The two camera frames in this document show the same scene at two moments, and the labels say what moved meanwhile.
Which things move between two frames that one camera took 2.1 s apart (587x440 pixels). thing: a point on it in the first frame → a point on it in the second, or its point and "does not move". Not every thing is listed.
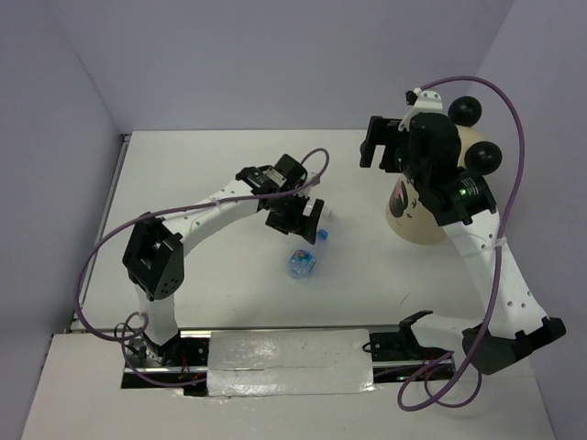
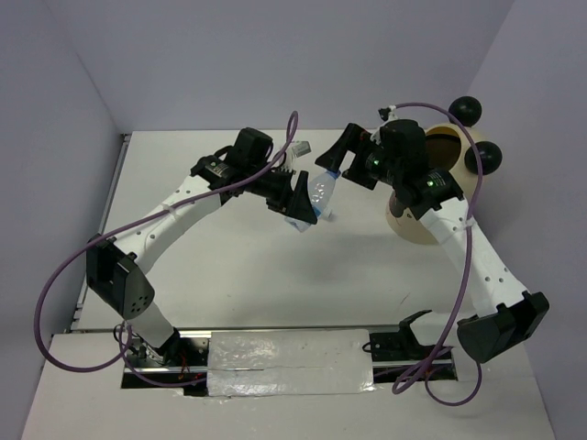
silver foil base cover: [293, 362] does not move
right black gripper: [381, 130] → [333, 157]
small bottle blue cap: [301, 263] → [321, 192]
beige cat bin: [405, 214] does not move
